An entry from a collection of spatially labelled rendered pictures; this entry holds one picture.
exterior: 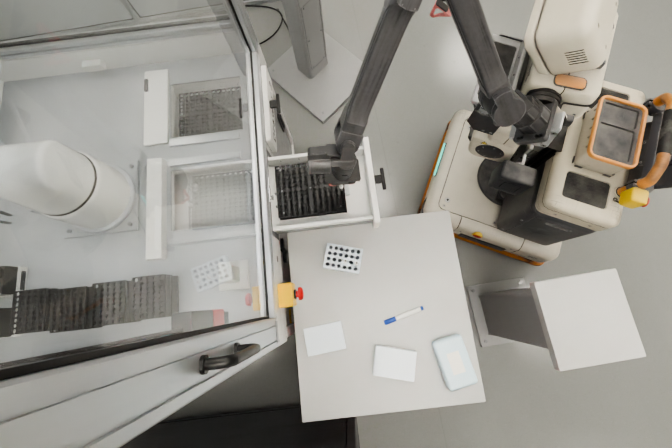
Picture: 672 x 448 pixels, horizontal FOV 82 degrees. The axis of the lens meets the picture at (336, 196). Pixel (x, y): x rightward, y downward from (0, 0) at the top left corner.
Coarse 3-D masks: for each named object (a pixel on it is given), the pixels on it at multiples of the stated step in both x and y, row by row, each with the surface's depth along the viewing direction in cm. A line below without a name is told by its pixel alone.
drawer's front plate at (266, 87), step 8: (264, 72) 136; (264, 80) 135; (264, 88) 134; (264, 96) 133; (272, 96) 144; (264, 104) 133; (264, 112) 132; (272, 120) 137; (272, 128) 135; (272, 136) 133; (272, 144) 132
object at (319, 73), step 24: (288, 0) 177; (312, 0) 181; (288, 24) 197; (312, 24) 195; (312, 48) 211; (336, 48) 240; (288, 72) 237; (312, 72) 229; (336, 72) 235; (312, 96) 232; (336, 96) 232
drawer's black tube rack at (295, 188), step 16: (288, 176) 132; (304, 176) 129; (320, 176) 128; (288, 192) 127; (304, 192) 127; (320, 192) 127; (336, 192) 130; (288, 208) 126; (304, 208) 129; (320, 208) 125; (336, 208) 125
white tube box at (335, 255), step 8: (328, 248) 132; (336, 248) 136; (344, 248) 132; (352, 248) 132; (328, 256) 132; (336, 256) 131; (344, 256) 131; (352, 256) 135; (360, 256) 131; (328, 264) 134; (336, 264) 131; (344, 264) 131; (352, 264) 130; (360, 264) 130; (352, 272) 130
